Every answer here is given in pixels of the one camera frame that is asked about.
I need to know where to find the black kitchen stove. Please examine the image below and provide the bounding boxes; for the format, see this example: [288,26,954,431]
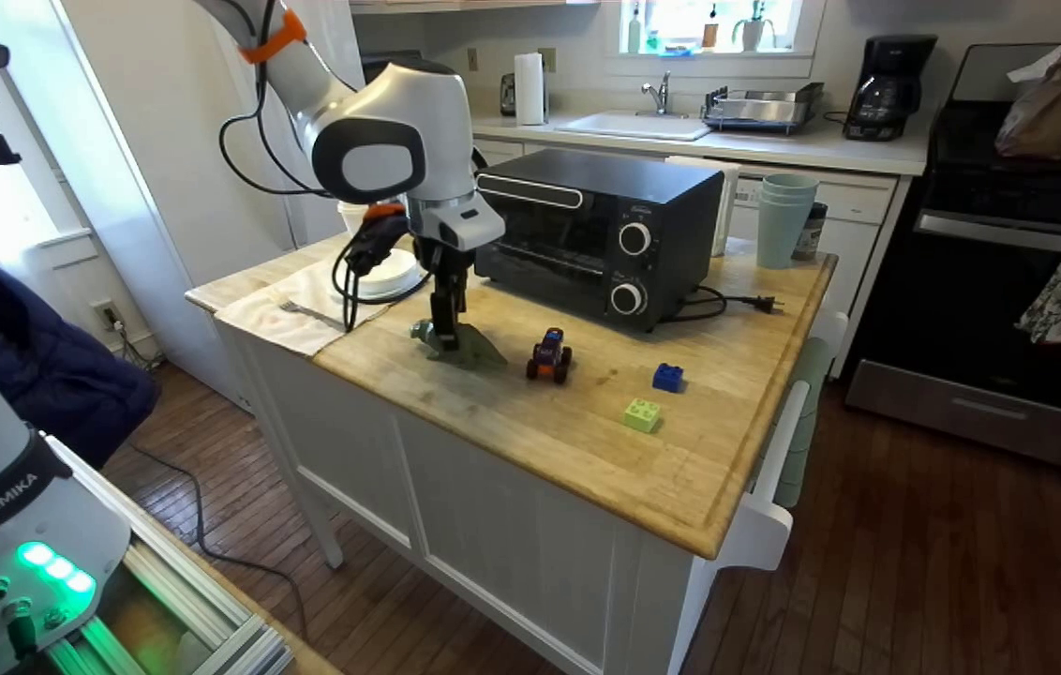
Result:
[846,45,1061,467]

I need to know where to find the grey dish rack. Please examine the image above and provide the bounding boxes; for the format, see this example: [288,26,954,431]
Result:
[701,82,823,136]

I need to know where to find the toaster power cord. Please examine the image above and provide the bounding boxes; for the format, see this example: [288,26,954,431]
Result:
[673,281,784,325]

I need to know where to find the green toy brick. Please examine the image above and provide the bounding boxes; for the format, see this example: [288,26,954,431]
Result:
[621,399,665,435]

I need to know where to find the paper towel roll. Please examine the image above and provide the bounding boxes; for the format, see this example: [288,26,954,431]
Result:
[513,52,548,129]

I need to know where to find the black coffee maker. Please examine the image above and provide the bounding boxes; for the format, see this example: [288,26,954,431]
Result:
[844,35,939,144]

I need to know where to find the green dinosaur toy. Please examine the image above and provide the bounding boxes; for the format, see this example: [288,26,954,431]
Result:
[411,324,505,370]

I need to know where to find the kitchen sink with faucet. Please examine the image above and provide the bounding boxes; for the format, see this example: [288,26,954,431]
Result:
[561,75,706,144]

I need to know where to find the silver fork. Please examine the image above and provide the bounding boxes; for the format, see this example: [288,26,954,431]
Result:
[276,300,353,332]

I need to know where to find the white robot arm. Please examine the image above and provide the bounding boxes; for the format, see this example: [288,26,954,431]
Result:
[200,0,505,354]

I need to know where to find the dark blue chair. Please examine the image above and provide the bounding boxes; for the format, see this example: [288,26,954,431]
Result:
[0,270,158,467]

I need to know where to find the blue toy brick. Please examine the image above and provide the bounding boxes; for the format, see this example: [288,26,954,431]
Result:
[653,365,688,395]

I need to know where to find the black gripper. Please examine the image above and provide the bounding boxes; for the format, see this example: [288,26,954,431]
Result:
[411,241,473,350]

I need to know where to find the red blue toy truck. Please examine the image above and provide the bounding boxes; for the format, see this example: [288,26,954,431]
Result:
[526,325,573,382]

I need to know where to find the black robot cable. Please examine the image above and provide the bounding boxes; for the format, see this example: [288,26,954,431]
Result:
[213,0,433,332]

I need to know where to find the brown paper bag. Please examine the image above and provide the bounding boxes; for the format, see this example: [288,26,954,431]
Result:
[994,45,1061,161]

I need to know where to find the stacked teal plastic cups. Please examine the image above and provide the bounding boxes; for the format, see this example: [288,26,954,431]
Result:
[756,172,816,270]

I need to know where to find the black toaster oven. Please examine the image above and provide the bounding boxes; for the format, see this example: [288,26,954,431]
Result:
[476,149,725,332]

